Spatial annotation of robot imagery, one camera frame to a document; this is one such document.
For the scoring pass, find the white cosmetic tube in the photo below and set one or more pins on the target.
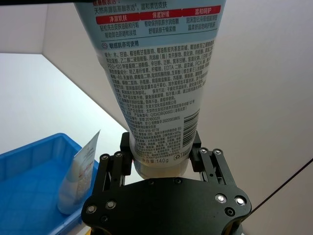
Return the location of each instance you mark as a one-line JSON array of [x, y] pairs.
[[78, 176]]

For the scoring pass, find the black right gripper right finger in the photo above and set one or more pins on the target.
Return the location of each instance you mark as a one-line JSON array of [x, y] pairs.
[[217, 169]]

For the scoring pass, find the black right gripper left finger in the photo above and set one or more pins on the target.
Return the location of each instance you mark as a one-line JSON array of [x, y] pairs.
[[115, 169]]

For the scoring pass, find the pale blue printed cosmetic tube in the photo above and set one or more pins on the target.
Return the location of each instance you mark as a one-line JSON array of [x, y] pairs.
[[156, 73]]

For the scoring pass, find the blue plastic bin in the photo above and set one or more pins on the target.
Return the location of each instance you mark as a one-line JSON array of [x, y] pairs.
[[29, 186]]

